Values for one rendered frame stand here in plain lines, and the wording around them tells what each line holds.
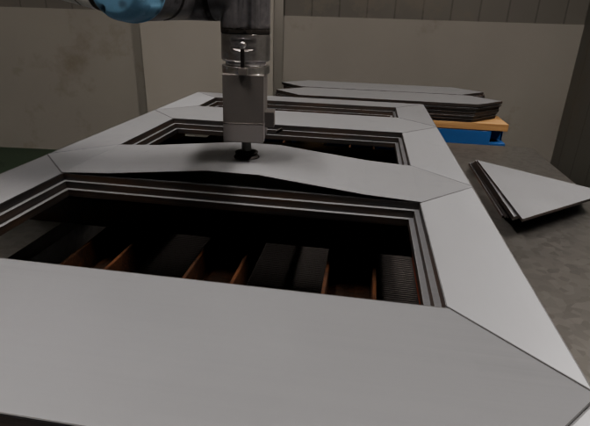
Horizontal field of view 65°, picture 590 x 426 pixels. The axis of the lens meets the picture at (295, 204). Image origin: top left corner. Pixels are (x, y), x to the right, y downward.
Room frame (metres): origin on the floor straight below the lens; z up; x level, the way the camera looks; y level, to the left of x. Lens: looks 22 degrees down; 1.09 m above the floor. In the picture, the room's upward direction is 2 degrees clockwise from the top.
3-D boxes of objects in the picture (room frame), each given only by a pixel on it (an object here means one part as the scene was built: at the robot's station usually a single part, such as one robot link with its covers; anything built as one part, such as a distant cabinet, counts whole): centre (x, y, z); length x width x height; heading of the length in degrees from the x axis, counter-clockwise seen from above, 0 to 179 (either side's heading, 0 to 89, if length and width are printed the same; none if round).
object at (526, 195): (0.91, -0.51, 0.77); 0.45 x 0.20 x 0.04; 172
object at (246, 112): (0.74, 0.07, 0.96); 0.10 x 0.09 x 0.16; 90
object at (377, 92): (1.72, -0.31, 0.82); 0.80 x 0.40 x 0.06; 82
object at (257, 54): (0.74, 0.08, 1.04); 0.08 x 0.08 x 0.05
